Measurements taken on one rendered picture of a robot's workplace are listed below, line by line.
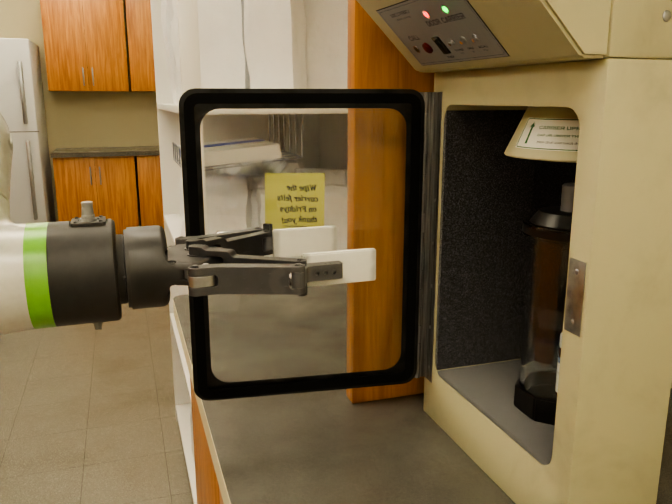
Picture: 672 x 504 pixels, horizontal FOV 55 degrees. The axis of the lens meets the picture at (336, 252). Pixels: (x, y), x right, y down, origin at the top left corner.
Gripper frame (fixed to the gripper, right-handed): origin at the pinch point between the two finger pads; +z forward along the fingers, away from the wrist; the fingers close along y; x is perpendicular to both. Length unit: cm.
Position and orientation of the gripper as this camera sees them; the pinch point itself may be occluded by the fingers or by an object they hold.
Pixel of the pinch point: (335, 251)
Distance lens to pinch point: 65.2
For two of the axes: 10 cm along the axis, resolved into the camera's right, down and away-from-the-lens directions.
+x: 0.0, 9.7, 2.3
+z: 9.5, -0.8, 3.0
